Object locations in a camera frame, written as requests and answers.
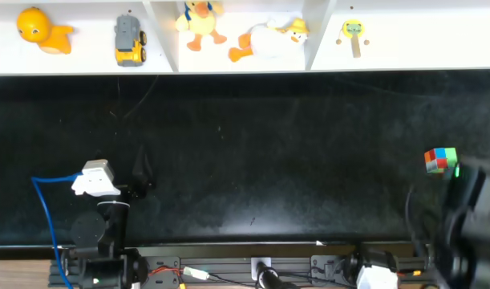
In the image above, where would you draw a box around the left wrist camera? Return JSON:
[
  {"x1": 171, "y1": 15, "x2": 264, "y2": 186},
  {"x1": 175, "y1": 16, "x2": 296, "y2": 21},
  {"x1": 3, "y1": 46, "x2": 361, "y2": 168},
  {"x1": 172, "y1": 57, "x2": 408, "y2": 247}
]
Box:
[{"x1": 71, "y1": 158, "x2": 122, "y2": 198}]

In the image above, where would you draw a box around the grey and yellow toy truck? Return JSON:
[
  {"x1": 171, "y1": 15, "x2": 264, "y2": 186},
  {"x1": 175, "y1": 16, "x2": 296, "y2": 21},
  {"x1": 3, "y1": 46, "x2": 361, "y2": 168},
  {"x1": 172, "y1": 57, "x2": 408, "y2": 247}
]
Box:
[{"x1": 113, "y1": 14, "x2": 148, "y2": 67}]

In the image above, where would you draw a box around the white shelf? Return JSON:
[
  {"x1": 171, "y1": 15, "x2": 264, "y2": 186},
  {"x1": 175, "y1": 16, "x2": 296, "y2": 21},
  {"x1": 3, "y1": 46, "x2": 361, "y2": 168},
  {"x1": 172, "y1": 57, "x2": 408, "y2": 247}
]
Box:
[{"x1": 0, "y1": 0, "x2": 490, "y2": 76}]

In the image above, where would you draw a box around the white plush duck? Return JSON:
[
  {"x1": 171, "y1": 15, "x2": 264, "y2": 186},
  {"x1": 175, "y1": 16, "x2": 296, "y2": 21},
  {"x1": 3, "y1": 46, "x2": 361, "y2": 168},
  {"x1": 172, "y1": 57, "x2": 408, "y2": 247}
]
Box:
[{"x1": 228, "y1": 17, "x2": 310, "y2": 63}]

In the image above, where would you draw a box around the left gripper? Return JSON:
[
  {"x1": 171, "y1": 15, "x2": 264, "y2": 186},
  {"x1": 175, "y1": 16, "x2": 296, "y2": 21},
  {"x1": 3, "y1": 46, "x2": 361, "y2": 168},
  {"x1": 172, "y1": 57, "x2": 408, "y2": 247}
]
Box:
[{"x1": 116, "y1": 145, "x2": 154, "y2": 200}]

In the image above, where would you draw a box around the yellow plush duck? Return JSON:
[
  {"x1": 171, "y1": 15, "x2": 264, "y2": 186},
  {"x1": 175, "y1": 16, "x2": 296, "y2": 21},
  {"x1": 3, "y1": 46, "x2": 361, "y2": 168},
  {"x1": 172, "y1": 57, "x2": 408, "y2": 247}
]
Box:
[{"x1": 175, "y1": 1, "x2": 229, "y2": 52}]

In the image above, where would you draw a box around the yellow rattle drum toy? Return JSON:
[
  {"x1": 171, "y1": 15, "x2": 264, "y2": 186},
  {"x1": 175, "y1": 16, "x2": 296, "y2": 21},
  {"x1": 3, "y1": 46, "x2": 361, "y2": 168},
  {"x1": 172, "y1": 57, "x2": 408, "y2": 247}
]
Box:
[{"x1": 335, "y1": 18, "x2": 371, "y2": 59}]

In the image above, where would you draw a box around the yellow rubber duck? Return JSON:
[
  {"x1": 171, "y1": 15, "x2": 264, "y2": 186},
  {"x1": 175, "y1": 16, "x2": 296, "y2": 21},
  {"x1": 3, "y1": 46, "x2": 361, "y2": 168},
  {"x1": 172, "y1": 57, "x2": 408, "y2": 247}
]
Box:
[{"x1": 15, "y1": 6, "x2": 75, "y2": 55}]

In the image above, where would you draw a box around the many-coloured puzzle cube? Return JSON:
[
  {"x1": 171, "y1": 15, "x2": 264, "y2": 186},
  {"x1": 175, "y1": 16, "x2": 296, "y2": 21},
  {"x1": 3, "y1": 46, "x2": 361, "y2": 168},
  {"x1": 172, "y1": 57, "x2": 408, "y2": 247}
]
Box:
[{"x1": 423, "y1": 147, "x2": 459, "y2": 174}]

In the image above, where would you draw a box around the blue cable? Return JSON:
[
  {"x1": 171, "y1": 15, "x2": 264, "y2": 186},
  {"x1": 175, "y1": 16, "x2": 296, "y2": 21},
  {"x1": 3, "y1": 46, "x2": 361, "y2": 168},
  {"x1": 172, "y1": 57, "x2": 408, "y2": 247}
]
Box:
[{"x1": 30, "y1": 172, "x2": 84, "y2": 289}]

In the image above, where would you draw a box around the mounting rail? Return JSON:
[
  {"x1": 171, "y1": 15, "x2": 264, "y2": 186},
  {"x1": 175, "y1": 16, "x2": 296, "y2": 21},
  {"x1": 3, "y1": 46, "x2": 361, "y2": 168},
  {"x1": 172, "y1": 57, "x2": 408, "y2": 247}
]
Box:
[{"x1": 47, "y1": 240, "x2": 442, "y2": 289}]

